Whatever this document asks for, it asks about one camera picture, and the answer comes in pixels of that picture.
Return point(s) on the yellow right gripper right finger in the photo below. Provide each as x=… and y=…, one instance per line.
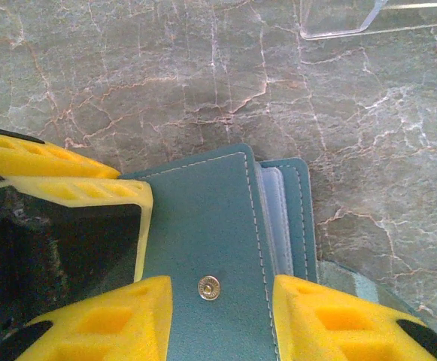
x=334, y=331

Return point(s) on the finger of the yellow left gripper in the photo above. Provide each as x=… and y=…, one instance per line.
x=90, y=190
x=34, y=158

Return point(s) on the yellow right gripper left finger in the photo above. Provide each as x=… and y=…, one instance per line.
x=109, y=323

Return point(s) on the teal leather card holder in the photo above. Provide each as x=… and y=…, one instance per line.
x=210, y=225

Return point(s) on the clear acrylic card stand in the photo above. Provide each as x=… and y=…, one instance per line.
x=331, y=19

